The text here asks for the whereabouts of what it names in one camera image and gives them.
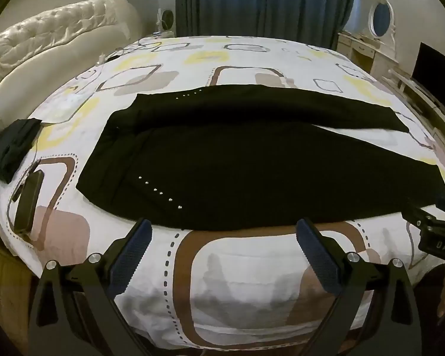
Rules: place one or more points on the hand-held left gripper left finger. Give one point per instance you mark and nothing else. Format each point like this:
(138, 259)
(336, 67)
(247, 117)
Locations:
(133, 256)

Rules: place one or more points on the bed with patterned sheet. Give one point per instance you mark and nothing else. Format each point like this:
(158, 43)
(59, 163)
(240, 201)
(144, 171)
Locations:
(244, 274)

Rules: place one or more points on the white dressing table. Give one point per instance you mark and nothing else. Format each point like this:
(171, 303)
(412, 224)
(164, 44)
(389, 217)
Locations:
(363, 50)

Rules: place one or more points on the person's right forearm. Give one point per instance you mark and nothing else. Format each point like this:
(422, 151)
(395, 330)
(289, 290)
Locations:
(430, 296)

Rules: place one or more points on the oval white framed mirror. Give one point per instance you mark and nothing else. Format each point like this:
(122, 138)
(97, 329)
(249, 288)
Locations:
(381, 15)

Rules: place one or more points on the white television stand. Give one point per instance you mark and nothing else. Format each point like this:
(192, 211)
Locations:
(422, 96)

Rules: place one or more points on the blue curtain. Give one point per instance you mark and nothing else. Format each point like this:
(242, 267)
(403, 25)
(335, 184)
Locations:
(267, 3)

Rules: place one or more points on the cream tufted headboard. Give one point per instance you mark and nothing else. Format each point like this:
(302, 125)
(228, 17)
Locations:
(52, 37)

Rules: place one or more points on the black pants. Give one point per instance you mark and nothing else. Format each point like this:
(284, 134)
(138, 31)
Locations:
(244, 155)

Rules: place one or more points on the folded dark cloth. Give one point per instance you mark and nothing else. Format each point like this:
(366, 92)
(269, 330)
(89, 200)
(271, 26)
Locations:
(11, 148)

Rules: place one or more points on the black television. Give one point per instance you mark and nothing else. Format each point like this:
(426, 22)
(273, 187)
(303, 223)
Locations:
(435, 68)

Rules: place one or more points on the small white fan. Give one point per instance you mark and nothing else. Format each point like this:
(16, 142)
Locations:
(167, 19)

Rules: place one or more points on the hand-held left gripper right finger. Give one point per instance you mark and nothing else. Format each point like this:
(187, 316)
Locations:
(319, 257)

